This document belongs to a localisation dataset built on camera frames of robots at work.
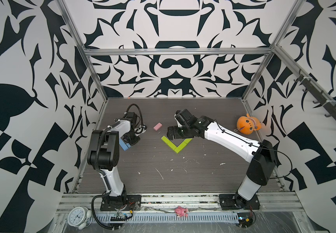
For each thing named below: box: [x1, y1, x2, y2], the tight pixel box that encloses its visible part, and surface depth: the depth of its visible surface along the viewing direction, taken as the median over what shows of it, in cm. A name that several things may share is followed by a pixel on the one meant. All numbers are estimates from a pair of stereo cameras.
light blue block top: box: [118, 137, 132, 151], surface depth 95 cm
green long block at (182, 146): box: [173, 137, 193, 154], surface depth 96 cm
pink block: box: [152, 122, 163, 132], surface depth 104 cm
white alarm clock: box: [67, 206, 93, 230], surface depth 69 cm
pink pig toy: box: [174, 205, 189, 218], surface depth 71 cm
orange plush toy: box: [236, 113, 262, 135], surface depth 98 cm
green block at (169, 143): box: [160, 135, 178, 153], surface depth 96 cm
